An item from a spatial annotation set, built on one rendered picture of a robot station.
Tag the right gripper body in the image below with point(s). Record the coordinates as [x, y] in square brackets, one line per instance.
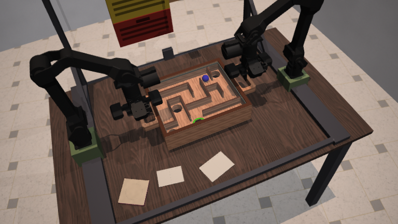
[117, 110]

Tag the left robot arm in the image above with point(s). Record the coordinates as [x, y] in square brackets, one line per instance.
[254, 26]

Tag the wooden maze board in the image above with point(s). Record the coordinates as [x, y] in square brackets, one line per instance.
[198, 101]

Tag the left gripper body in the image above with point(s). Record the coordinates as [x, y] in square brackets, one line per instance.
[232, 69]

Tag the cream flat square panel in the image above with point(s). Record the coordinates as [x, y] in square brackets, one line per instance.
[170, 176]

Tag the tan square board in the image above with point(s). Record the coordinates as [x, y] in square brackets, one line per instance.
[134, 192]

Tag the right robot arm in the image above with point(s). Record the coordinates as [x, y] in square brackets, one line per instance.
[126, 76]

